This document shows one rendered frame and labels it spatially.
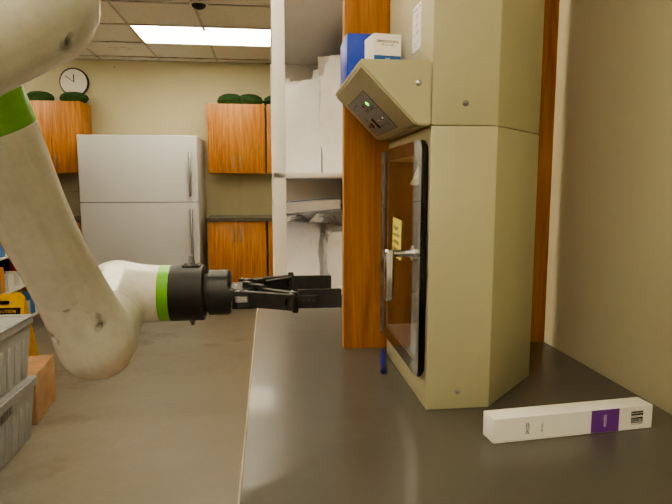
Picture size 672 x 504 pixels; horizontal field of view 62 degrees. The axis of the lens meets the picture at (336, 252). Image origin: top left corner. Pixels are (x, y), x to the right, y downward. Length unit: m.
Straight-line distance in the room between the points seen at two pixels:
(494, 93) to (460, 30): 0.11
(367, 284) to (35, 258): 0.75
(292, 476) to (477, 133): 0.58
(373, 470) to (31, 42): 0.62
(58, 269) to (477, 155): 0.63
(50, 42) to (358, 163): 0.82
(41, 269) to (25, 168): 0.13
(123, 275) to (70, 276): 0.16
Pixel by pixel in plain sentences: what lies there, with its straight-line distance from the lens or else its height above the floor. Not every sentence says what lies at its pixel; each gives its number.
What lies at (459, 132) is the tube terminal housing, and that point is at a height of 1.40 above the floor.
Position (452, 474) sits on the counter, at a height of 0.94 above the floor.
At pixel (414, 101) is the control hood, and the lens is 0.92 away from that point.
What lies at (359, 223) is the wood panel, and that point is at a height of 1.23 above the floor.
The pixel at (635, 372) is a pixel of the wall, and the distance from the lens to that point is 1.23.
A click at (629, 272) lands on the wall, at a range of 1.22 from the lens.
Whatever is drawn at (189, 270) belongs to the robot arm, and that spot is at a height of 1.18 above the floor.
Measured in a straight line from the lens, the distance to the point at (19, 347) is 3.21.
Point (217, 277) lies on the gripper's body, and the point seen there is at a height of 1.17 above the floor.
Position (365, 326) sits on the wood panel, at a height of 0.99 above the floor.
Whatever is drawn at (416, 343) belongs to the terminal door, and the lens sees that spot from 0.97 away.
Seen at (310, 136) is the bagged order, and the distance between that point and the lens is 2.28.
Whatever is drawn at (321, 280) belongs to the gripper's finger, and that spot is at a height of 1.14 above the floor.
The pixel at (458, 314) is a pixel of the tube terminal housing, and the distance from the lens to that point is 0.96.
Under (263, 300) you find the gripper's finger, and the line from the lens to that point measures 0.87.
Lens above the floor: 1.32
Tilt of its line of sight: 7 degrees down
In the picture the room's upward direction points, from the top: straight up
